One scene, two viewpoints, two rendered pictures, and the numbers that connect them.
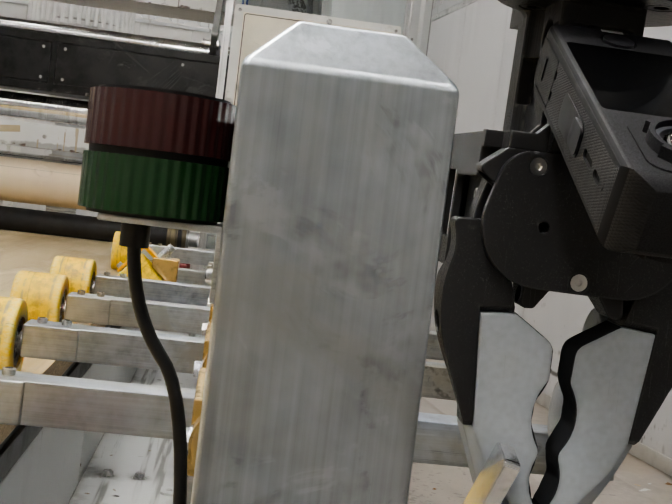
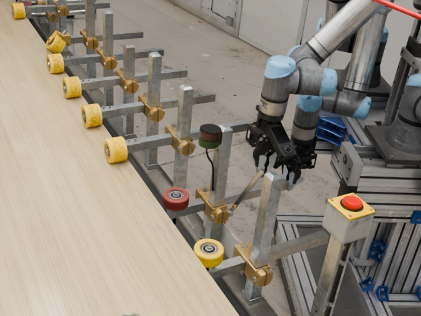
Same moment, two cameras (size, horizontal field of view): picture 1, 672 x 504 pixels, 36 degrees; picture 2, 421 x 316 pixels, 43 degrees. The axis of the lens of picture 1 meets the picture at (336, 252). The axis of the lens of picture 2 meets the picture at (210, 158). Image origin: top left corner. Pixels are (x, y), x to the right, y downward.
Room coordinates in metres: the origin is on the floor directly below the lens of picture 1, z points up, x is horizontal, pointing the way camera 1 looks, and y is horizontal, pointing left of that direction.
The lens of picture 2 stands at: (-0.76, 0.63, 1.85)
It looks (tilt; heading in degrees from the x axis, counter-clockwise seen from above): 31 degrees down; 335
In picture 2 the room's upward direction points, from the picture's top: 6 degrees clockwise
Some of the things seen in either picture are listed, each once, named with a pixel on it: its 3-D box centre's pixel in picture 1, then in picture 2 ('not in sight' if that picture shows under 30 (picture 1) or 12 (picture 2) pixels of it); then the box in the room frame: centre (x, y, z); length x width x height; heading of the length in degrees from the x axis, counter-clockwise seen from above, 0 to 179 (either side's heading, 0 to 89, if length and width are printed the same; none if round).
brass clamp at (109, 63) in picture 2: not in sight; (106, 58); (1.45, 0.14, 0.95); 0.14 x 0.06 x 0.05; 6
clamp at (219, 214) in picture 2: not in sight; (210, 205); (0.45, 0.03, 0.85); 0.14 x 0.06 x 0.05; 6
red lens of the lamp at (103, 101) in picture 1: (162, 125); (210, 132); (0.43, 0.08, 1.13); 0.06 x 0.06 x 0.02
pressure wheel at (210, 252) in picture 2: not in sight; (207, 263); (0.21, 0.15, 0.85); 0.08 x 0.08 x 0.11
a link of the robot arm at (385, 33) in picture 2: not in sight; (369, 39); (0.84, -0.75, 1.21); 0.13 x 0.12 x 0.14; 49
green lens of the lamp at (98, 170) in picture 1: (155, 186); (208, 140); (0.43, 0.08, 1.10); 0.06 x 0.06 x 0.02
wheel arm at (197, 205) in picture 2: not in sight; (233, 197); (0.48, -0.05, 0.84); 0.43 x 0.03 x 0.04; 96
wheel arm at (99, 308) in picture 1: (252, 323); (131, 78); (1.22, 0.09, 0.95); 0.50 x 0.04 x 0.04; 96
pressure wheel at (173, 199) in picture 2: not in sight; (175, 208); (0.46, 0.15, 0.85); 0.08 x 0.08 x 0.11
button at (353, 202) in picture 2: not in sight; (351, 204); (-0.08, -0.02, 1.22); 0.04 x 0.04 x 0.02
